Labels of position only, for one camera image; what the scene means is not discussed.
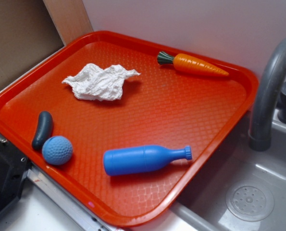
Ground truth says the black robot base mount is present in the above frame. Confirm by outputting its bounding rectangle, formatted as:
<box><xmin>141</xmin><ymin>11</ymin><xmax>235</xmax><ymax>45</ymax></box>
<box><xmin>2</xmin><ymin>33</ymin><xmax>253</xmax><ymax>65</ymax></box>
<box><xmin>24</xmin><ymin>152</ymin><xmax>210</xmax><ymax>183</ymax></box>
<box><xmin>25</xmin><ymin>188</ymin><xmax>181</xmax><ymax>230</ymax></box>
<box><xmin>0</xmin><ymin>140</ymin><xmax>30</xmax><ymax>217</ymax></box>

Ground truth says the red plastic tray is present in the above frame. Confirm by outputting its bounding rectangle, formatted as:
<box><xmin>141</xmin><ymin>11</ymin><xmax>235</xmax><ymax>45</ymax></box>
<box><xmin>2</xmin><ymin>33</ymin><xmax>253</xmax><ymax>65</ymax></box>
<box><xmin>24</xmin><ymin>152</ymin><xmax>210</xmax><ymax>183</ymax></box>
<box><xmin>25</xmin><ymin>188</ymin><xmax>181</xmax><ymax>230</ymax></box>
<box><xmin>0</xmin><ymin>31</ymin><xmax>258</xmax><ymax>228</ymax></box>

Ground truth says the brown cardboard panel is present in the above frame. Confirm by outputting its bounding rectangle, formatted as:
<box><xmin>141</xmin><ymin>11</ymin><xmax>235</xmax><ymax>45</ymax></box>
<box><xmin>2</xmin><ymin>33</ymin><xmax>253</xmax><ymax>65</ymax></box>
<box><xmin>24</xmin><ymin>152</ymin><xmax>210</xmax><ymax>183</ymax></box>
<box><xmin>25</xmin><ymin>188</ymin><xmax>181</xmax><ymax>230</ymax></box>
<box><xmin>0</xmin><ymin>0</ymin><xmax>63</xmax><ymax>91</ymax></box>

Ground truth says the grey faucet spout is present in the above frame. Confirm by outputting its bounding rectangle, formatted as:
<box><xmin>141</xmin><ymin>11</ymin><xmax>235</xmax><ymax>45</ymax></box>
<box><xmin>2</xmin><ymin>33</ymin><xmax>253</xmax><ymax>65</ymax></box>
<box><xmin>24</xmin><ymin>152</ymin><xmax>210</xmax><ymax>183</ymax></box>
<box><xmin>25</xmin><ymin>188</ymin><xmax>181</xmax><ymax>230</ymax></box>
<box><xmin>249</xmin><ymin>38</ymin><xmax>286</xmax><ymax>151</ymax></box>

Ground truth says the blue dimpled ball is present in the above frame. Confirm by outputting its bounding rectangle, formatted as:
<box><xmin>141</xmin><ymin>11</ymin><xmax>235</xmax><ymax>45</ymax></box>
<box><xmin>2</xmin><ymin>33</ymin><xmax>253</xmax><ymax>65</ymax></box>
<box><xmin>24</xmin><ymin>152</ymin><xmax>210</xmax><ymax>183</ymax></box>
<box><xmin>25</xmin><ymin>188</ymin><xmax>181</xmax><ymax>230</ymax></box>
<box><xmin>42</xmin><ymin>136</ymin><xmax>73</xmax><ymax>166</ymax></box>

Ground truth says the grey plastic sink basin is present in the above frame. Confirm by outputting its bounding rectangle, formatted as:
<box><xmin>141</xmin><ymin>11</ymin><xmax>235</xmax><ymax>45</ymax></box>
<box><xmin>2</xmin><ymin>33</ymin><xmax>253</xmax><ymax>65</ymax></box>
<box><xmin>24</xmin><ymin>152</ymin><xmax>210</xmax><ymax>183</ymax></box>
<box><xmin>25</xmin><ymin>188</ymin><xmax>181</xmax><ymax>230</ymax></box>
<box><xmin>171</xmin><ymin>115</ymin><xmax>286</xmax><ymax>231</ymax></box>

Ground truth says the blue plastic bottle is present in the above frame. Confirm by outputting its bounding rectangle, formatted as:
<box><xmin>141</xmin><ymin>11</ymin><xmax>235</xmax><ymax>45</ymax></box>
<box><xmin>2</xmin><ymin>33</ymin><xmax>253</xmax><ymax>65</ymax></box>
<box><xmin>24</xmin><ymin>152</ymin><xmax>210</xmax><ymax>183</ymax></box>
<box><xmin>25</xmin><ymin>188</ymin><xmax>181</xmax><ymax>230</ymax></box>
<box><xmin>103</xmin><ymin>145</ymin><xmax>192</xmax><ymax>176</ymax></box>

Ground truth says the crumpled white paper towel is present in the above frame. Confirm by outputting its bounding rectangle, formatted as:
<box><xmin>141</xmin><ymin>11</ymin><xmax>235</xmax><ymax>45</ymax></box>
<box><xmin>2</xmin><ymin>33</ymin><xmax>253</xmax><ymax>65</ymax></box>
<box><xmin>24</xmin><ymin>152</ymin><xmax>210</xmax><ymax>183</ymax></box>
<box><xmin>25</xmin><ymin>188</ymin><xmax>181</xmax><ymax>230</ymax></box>
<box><xmin>62</xmin><ymin>64</ymin><xmax>141</xmax><ymax>101</ymax></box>

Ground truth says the orange toy carrot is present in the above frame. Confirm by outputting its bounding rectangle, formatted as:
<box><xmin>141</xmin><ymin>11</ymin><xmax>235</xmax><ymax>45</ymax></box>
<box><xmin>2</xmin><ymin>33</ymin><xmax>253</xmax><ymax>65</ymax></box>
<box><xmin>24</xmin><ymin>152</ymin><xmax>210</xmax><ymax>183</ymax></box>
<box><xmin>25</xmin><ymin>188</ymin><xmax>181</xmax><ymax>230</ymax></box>
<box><xmin>157</xmin><ymin>51</ymin><xmax>229</xmax><ymax>77</ymax></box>

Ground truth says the dark grey toy sausage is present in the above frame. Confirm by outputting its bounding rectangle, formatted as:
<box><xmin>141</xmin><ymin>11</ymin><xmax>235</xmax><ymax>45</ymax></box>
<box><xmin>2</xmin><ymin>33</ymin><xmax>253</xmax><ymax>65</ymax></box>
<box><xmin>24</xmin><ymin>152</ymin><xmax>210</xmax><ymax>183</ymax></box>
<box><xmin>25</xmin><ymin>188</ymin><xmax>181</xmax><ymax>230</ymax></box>
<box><xmin>32</xmin><ymin>111</ymin><xmax>53</xmax><ymax>150</ymax></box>

